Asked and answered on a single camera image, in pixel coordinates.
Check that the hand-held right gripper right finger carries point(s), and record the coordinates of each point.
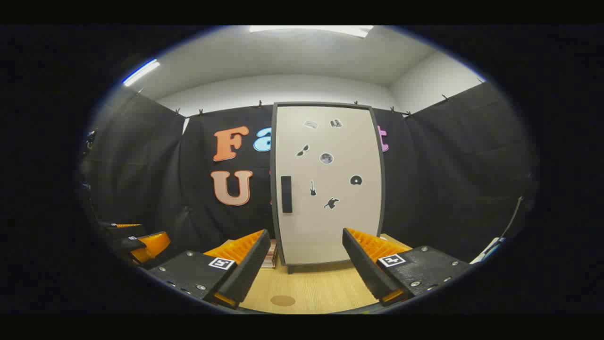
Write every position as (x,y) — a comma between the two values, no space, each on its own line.
(365,271)

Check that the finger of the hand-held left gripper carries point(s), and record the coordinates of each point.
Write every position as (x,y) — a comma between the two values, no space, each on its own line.
(125,231)
(132,244)

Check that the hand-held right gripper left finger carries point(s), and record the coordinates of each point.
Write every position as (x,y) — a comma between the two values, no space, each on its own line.
(250,269)

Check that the white cabinet door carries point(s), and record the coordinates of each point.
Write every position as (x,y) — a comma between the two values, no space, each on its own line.
(330,226)

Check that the grey cabinet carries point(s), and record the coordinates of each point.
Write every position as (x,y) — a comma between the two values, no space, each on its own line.
(272,179)

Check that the stack of books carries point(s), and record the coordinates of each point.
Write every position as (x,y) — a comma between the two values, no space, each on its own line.
(272,255)

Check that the black backdrop cloth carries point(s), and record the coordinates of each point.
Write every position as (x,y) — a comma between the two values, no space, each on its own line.
(424,189)

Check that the ceiling light panel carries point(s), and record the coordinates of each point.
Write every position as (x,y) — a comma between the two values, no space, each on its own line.
(140,72)
(311,29)

